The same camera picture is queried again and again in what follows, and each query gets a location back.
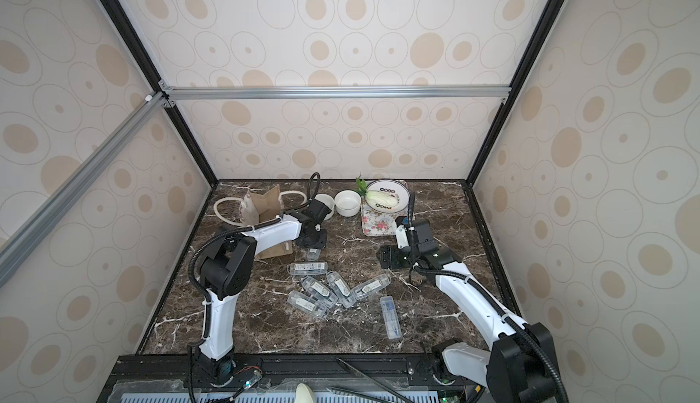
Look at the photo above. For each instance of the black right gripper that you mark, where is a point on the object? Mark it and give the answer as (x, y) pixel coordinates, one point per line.
(394, 257)

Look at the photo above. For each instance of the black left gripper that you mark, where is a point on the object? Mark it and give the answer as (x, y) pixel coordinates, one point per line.
(321, 245)

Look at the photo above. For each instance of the clear compass case horizontal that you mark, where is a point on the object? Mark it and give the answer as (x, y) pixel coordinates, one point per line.
(308, 269)

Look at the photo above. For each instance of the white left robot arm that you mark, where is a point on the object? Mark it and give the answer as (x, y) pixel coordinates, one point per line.
(223, 266)

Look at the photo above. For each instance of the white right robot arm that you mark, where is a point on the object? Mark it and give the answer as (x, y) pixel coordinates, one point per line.
(519, 363)

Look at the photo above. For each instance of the clear compass case right angled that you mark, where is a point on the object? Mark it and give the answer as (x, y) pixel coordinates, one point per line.
(371, 287)

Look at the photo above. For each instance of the clear compass case blue front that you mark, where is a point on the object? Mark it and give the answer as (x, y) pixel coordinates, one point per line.
(389, 311)

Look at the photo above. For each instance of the floral cloth mat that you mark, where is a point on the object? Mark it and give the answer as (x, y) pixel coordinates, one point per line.
(375, 224)

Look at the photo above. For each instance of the white bowl left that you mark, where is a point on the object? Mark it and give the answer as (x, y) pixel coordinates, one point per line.
(329, 202)

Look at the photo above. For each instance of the white bowl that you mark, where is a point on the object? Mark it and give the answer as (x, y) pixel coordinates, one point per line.
(348, 203)
(329, 202)

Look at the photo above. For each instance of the white bowl right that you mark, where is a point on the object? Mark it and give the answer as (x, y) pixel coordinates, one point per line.
(348, 203)

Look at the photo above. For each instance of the white radish with leaves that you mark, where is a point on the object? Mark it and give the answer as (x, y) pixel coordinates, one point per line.
(377, 195)

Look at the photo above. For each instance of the patterned ceramic plate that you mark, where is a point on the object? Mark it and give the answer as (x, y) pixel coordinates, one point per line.
(402, 193)

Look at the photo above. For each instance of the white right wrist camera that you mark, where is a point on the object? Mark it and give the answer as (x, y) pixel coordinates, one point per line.
(402, 237)

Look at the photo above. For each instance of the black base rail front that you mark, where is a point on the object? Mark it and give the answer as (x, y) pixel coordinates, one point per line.
(274, 377)

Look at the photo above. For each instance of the silver aluminium rail back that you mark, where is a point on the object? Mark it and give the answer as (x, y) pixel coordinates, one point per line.
(339, 93)

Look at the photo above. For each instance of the silver aluminium rail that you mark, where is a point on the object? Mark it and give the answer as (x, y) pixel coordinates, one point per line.
(32, 232)
(339, 93)

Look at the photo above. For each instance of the silver aluminium rail left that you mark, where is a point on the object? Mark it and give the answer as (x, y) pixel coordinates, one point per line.
(32, 232)

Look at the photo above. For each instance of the black corner frame post right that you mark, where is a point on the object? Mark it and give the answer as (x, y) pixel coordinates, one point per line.
(533, 49)

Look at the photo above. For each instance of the black corner frame post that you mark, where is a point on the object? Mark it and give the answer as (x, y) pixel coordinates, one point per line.
(132, 40)
(533, 49)

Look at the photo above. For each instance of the black corner frame post left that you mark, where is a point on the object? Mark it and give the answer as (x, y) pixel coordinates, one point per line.
(132, 40)

